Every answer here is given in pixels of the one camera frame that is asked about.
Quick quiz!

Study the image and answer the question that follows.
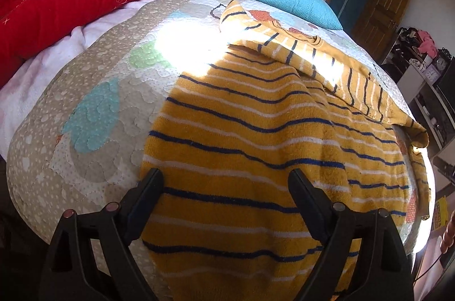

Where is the yellow striped knit sweater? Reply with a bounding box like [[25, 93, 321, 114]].
[[142, 0, 430, 300]]

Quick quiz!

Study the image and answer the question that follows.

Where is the patchwork heart quilt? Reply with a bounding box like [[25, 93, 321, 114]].
[[6, 0, 437, 294]]

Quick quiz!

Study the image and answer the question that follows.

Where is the small desk clock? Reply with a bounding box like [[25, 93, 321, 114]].
[[424, 65, 441, 85]]

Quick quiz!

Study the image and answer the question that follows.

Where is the cluttered shelf unit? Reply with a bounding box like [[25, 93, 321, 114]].
[[382, 26, 455, 188]]

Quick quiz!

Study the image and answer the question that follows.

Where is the pink cloth on shelf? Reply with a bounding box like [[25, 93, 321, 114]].
[[417, 30, 437, 59]]

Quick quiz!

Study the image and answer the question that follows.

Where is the brown wooden door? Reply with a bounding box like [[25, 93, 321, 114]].
[[351, 0, 410, 64]]

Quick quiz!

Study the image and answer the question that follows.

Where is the turquoise knit pillow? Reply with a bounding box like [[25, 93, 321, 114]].
[[239, 0, 344, 31]]

